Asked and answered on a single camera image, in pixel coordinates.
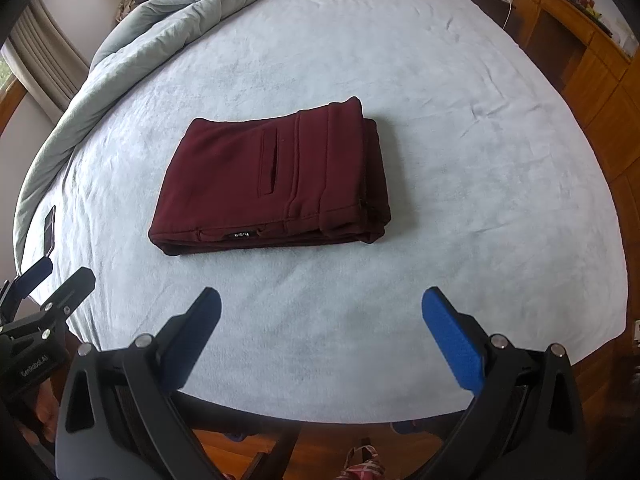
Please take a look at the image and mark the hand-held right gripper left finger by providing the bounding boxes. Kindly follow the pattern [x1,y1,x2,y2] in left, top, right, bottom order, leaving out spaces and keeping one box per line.
[54,287,222,480]

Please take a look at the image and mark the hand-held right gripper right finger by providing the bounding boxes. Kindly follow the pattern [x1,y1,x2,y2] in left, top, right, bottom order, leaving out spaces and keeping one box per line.
[421,287,586,480]

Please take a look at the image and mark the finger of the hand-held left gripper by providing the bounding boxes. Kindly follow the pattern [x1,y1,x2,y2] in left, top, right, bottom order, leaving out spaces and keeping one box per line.
[42,267,97,318]
[0,257,55,328]

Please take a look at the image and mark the maroon pants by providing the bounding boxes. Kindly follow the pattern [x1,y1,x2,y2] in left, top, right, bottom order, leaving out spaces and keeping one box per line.
[148,96,392,257]

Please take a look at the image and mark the person's left hand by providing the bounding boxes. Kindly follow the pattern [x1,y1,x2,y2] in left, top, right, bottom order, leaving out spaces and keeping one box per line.
[27,390,60,443]

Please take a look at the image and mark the black phone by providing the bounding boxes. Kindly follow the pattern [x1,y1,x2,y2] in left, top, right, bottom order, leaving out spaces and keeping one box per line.
[43,205,57,252]

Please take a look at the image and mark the plaid slipper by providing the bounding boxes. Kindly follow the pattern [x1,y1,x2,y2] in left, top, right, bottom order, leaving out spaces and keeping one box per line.
[340,445,387,480]

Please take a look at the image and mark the light blue fleece bed blanket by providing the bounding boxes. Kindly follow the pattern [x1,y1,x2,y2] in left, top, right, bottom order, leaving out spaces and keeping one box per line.
[20,0,630,423]

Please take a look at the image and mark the beige curtain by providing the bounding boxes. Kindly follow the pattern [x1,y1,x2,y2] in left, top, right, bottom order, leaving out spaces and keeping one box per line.
[10,0,91,111]

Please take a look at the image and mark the grey-green comforter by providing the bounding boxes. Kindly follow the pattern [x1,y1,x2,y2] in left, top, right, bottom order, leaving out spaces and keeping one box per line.
[12,0,376,261]

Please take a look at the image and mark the wooden cabinet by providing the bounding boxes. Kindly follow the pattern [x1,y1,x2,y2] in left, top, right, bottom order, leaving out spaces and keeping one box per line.
[512,0,640,361]

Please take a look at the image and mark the wooden window frame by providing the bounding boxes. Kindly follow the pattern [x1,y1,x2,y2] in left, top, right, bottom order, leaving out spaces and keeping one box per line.
[0,55,28,138]

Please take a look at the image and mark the white cable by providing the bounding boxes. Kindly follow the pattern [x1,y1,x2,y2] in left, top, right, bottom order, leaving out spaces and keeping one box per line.
[501,0,527,31]

